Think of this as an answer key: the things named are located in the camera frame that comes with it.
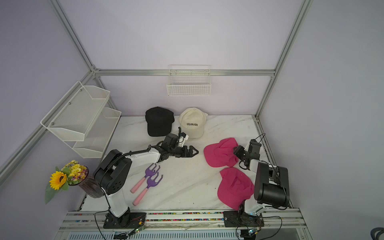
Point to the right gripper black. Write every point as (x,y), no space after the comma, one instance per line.
(238,151)

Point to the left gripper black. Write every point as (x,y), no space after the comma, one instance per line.
(189,153)

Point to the pink cap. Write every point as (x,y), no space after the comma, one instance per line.
(234,188)
(221,154)

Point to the cream Colorado cap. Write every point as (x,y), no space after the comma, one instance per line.
(192,122)

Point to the black cap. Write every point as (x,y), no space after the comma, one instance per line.
(159,121)

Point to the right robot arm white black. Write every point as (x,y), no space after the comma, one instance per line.
(271,184)

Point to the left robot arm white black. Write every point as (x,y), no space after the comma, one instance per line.
(111,174)

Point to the purple pink garden fork upper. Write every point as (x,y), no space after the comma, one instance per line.
(149,172)

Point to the purple pink garden fork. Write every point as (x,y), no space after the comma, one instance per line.
(149,172)
(151,182)

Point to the purple pink garden fork lower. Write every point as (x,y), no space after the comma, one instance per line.
(151,182)

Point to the dark glass flower vase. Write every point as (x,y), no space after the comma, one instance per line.
(91,187)

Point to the white two-tier mesh shelf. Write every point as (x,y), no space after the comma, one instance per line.
(83,121)

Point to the sunflower bouquet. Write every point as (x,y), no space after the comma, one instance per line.
(71,174)

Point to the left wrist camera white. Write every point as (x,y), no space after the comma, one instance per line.
(182,139)

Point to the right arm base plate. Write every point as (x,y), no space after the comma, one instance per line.
(241,219)

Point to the white wire wall basket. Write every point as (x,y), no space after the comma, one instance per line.
(189,80)

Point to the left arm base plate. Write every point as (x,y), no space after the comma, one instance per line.
(129,220)

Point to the aluminium front rail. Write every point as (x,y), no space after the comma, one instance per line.
(185,225)

